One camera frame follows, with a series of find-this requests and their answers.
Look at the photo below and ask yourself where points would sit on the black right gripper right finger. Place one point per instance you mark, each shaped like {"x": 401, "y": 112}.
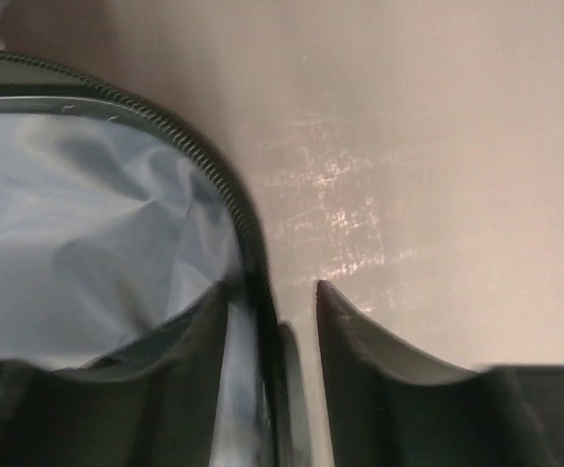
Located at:
{"x": 391, "y": 404}

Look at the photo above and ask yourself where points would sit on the pink hard-shell suitcase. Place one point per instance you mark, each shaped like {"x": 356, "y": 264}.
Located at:
{"x": 115, "y": 218}

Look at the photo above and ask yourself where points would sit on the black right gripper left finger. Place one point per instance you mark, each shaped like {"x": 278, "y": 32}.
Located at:
{"x": 150, "y": 403}

